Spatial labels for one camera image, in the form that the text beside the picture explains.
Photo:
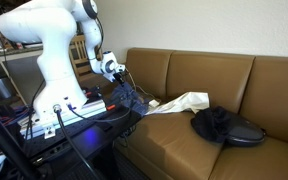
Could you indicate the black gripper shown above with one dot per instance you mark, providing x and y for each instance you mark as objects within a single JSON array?
[{"x": 119, "y": 78}]

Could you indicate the blue jeans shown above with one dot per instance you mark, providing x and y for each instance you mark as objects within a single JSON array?
[{"x": 125, "y": 95}]

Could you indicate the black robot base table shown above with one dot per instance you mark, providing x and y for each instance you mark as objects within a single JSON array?
[{"x": 89, "y": 136}]

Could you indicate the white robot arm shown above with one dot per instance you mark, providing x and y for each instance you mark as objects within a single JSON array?
[{"x": 53, "y": 23}]

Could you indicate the brown leather sofa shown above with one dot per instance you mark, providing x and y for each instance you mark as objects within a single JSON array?
[{"x": 165, "y": 146}]

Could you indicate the white power adapter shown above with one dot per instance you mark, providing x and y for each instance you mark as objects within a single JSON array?
[{"x": 154, "y": 103}]

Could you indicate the white cloth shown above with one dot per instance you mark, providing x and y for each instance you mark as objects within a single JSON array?
[{"x": 189, "y": 101}]

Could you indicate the black garment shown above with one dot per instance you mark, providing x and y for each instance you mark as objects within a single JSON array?
[{"x": 212, "y": 124}]

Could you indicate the black tripod leg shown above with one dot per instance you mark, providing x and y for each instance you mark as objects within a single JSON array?
[{"x": 14, "y": 154}]

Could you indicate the black round pad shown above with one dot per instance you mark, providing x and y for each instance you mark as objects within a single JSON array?
[{"x": 244, "y": 133}]

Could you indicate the aluminium mounting rail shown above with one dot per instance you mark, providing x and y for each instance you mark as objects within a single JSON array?
[{"x": 48, "y": 128}]

